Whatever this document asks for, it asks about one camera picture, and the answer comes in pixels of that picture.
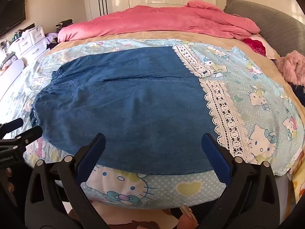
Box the denim pants with lace trim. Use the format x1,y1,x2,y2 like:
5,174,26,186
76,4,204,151
30,44,256,176

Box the yellow printed cloth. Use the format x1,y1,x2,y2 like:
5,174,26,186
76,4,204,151
287,160,305,206

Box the person's left hand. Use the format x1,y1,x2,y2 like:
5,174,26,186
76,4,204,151
2,166,17,195

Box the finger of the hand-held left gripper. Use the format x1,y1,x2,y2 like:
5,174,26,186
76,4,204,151
13,126,43,146
0,118,24,134

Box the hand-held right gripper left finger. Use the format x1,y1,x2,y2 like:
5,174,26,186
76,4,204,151
24,133,112,229

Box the person's right hand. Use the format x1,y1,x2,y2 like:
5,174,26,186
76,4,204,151
164,205,199,229

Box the cartoon cat printed blanket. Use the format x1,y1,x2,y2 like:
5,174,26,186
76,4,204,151
0,38,305,210

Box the black television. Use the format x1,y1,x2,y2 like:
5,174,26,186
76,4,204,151
0,0,26,37

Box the pink fluffy garment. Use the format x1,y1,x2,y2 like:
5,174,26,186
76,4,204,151
276,51,305,86

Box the navy garment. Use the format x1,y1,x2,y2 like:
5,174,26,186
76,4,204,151
289,82,305,97

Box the pink duvet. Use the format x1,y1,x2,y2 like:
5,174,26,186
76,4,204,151
57,0,261,43

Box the dark clothes pile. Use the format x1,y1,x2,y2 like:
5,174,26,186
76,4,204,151
55,19,73,30

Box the white drawer unit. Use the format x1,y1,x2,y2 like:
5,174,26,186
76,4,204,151
10,25,48,59

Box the white oval board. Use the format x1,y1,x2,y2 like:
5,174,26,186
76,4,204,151
0,59,25,101

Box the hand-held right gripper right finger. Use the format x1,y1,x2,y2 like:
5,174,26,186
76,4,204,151
201,133,280,229

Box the red cloth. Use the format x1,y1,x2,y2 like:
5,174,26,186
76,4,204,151
243,38,267,57

